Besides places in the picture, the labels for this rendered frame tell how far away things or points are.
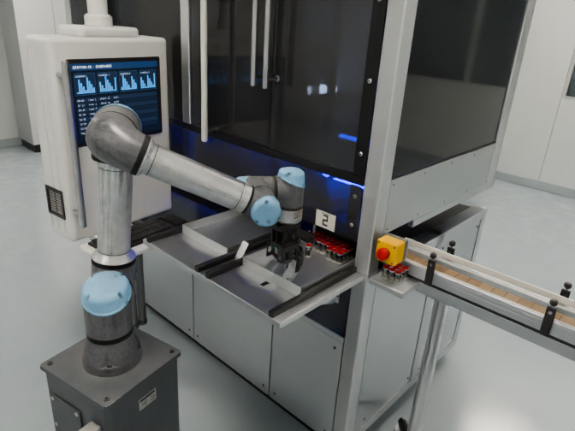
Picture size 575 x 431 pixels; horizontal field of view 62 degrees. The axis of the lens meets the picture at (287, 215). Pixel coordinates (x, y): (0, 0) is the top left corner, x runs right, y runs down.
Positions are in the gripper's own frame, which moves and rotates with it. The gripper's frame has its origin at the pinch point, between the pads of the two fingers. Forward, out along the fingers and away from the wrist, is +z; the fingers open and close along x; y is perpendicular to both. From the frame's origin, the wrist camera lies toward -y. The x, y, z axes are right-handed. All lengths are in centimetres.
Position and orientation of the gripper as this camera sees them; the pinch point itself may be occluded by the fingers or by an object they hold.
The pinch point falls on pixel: (289, 278)
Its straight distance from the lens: 149.7
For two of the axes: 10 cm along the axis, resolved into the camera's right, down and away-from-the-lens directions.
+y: -6.8, 2.4, -6.9
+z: -0.6, 9.2, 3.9
